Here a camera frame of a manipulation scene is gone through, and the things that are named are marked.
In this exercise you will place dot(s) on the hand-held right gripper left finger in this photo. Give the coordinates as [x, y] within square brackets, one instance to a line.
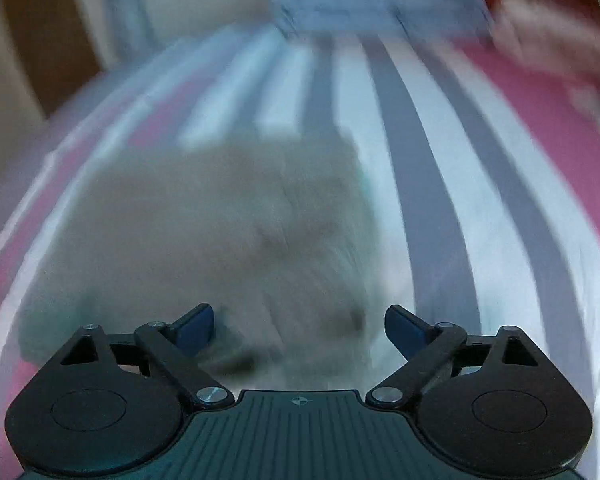
[195, 328]

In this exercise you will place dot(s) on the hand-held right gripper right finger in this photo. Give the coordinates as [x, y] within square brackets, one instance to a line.
[405, 332]

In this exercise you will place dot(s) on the grey pants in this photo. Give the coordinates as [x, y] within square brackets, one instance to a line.
[205, 240]

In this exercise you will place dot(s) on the striped bed sheet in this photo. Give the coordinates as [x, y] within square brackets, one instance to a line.
[480, 200]

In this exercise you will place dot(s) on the pink quilted blanket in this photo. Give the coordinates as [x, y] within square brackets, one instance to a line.
[555, 45]

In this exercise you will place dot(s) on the wooden door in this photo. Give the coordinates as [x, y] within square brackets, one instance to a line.
[45, 30]

